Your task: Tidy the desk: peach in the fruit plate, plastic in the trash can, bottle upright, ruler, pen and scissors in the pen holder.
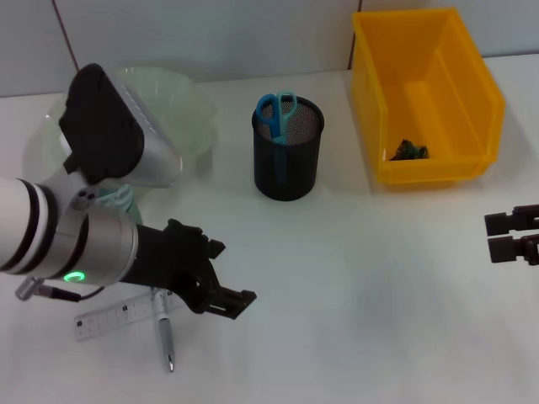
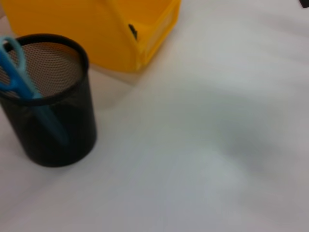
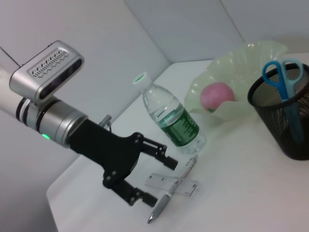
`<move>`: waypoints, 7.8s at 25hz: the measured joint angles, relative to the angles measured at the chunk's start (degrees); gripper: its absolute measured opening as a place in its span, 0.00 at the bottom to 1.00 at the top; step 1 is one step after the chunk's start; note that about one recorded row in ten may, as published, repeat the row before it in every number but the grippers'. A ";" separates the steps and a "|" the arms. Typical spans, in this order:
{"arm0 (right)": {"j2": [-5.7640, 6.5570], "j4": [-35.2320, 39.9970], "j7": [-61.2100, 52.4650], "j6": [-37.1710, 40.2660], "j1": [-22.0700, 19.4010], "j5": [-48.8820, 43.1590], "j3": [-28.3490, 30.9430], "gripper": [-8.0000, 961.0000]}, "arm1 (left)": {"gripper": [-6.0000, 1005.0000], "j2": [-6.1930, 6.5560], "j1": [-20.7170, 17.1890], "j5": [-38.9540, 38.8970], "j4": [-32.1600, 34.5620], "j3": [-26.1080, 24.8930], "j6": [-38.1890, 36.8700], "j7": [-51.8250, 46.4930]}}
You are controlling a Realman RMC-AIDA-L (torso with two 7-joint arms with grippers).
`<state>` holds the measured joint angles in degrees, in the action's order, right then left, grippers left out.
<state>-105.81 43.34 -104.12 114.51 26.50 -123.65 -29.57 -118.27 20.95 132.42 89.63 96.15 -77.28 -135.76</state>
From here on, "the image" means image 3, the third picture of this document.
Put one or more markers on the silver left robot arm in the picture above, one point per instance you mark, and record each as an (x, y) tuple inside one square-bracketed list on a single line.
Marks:
[(48, 120)]

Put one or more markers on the silver ballpoint pen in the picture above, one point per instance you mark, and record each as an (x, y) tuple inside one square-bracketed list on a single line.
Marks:
[(161, 205)]

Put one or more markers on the transparent plastic ruler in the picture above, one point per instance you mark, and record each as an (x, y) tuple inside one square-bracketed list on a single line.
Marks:
[(159, 181)]

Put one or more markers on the blue capped scissors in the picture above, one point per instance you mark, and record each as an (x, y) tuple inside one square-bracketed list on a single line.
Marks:
[(282, 82)]

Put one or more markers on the black mesh pen holder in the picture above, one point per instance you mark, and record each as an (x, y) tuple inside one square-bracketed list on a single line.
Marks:
[(277, 125)]

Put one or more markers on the pale green glass fruit bowl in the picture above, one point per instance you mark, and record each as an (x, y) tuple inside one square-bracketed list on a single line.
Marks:
[(236, 72)]

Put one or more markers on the clear water bottle green label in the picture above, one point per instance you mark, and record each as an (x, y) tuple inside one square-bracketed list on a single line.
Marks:
[(169, 111)]

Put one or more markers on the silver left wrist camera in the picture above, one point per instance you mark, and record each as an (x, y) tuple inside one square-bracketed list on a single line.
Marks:
[(46, 72)]

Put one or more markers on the pink peach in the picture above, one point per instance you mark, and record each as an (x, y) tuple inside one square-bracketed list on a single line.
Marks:
[(217, 95)]

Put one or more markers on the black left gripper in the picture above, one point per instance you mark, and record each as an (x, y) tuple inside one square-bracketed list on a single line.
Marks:
[(106, 149)]

